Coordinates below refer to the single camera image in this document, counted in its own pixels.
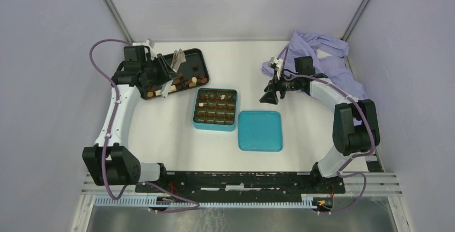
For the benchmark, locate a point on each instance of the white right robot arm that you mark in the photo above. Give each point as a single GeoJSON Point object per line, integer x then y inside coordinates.
{"type": "Point", "coordinates": [355, 126]}

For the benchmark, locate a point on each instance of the steel tongs white handle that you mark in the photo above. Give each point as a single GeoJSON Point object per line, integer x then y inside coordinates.
{"type": "Point", "coordinates": [177, 59]}

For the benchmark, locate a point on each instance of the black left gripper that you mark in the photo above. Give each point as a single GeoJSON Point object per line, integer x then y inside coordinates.
{"type": "Point", "coordinates": [168, 72]}

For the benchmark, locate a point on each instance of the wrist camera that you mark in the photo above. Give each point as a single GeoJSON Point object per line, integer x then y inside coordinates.
{"type": "Point", "coordinates": [147, 44]}
{"type": "Point", "coordinates": [277, 65]}

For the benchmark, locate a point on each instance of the black chocolate tray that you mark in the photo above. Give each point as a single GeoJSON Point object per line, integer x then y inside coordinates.
{"type": "Point", "coordinates": [190, 74]}

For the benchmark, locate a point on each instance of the lavender crumpled cloth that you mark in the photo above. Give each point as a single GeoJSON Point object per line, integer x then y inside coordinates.
{"type": "Point", "coordinates": [328, 54]}

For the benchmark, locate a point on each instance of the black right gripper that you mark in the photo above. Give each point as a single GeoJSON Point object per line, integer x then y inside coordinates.
{"type": "Point", "coordinates": [270, 96]}

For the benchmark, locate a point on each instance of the teal chocolate box with dividers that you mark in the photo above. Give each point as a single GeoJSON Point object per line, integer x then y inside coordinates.
{"type": "Point", "coordinates": [217, 114]}

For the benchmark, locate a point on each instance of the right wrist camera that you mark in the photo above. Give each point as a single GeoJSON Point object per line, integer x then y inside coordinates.
{"type": "Point", "coordinates": [277, 65]}

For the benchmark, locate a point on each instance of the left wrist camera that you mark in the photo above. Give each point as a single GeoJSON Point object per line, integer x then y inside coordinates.
{"type": "Point", "coordinates": [147, 44]}

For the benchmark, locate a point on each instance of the teal box lid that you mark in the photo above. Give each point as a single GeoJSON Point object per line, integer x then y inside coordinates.
{"type": "Point", "coordinates": [260, 131]}

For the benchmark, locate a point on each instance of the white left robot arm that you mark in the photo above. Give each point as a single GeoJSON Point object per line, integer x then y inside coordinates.
{"type": "Point", "coordinates": [109, 161]}

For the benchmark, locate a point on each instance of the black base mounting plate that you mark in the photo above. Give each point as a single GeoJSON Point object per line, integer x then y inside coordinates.
{"type": "Point", "coordinates": [299, 182]}

